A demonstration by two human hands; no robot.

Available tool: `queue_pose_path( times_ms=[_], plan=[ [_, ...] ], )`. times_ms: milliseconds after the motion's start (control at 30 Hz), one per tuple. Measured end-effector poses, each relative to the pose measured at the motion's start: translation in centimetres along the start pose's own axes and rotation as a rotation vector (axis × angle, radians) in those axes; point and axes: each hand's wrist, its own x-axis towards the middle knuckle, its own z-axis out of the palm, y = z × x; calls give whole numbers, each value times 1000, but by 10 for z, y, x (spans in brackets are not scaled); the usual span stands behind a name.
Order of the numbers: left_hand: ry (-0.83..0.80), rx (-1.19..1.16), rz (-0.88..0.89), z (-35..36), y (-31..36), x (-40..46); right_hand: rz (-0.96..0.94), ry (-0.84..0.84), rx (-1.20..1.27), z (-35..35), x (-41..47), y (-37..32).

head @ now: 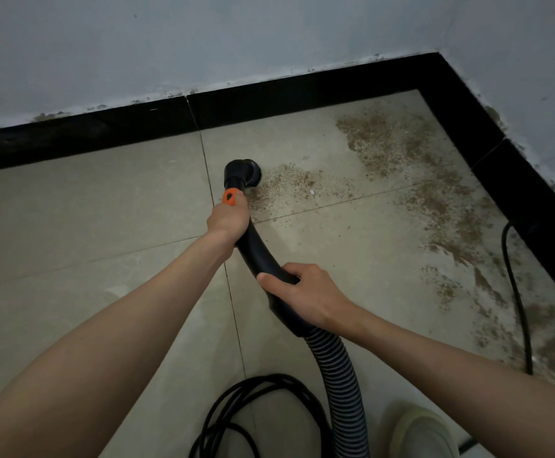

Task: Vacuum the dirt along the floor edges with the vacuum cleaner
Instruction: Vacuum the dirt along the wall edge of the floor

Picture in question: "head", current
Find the person's left hand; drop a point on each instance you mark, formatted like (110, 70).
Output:
(227, 224)

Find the brown dirt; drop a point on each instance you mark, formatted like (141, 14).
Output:
(449, 200)

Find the person's right forearm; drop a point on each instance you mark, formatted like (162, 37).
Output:
(473, 391)

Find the person's right shoe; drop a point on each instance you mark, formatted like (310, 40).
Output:
(420, 434)

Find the person's left forearm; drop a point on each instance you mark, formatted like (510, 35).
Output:
(91, 357)

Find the person's right hand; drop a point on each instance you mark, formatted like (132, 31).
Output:
(313, 298)

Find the black baseboard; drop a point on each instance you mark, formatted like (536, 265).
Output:
(91, 138)

